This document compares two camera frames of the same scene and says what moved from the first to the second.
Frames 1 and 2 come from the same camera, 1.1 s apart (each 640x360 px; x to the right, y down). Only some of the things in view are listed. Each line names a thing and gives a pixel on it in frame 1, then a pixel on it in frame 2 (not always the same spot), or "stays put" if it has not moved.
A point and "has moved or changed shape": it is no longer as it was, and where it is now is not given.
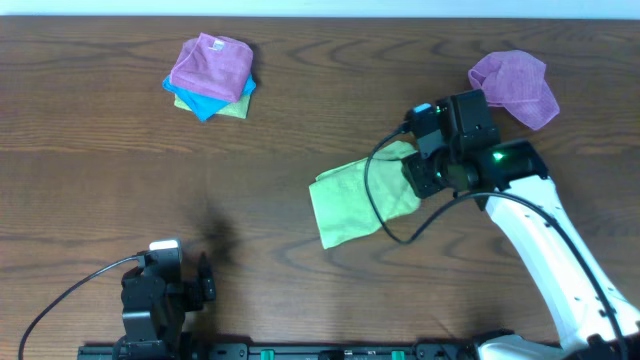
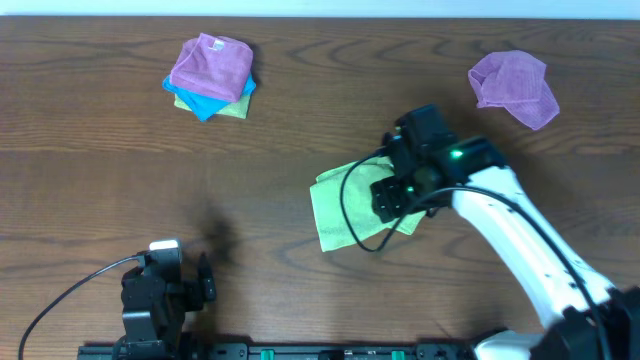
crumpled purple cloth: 518,82 stays put
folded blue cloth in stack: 207,106 stays put
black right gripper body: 433,174 -> 396,196
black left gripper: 198,288 stays put
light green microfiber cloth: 356,198 has moved or changed shape
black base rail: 279,351 stays put
